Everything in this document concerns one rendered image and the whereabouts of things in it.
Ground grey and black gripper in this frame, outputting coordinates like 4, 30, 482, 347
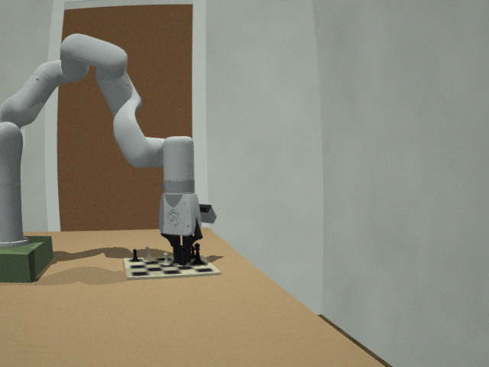
159, 191, 202, 264

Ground black and cream chessboard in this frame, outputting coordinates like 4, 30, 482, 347
124, 255, 222, 280

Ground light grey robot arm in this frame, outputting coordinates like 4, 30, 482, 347
0, 34, 195, 247

